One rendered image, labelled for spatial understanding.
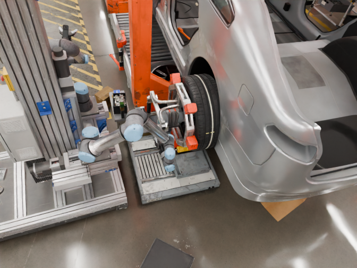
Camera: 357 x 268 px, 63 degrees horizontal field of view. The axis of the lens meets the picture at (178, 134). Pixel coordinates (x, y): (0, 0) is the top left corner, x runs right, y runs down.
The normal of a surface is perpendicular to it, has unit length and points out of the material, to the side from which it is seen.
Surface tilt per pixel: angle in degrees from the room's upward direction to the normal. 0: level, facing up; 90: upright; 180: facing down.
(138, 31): 90
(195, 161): 0
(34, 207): 0
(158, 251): 0
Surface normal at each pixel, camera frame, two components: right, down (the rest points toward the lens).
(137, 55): 0.29, 0.75
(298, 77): 0.11, -0.62
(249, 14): -0.40, -0.32
